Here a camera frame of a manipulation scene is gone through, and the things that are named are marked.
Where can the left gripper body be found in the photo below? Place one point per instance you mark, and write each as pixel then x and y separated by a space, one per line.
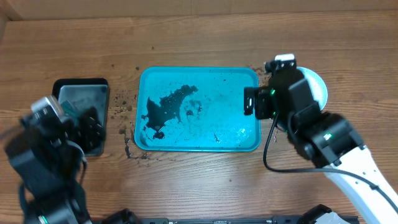
pixel 84 134

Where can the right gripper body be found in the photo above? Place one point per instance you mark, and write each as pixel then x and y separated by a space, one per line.
pixel 271 105

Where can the dark green sponge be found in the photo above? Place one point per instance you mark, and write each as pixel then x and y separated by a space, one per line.
pixel 71 111

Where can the light blue plate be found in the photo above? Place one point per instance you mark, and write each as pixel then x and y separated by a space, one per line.
pixel 317 85

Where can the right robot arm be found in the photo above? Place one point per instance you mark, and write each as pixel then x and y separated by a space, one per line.
pixel 326 139

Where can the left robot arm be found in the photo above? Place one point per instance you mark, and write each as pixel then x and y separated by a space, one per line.
pixel 49 156

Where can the black water tray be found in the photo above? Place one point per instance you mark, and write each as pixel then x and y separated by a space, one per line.
pixel 85 93

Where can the blue plastic tray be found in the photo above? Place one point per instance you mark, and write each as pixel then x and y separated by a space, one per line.
pixel 195 109

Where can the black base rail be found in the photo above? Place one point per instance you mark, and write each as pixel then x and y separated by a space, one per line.
pixel 283 219

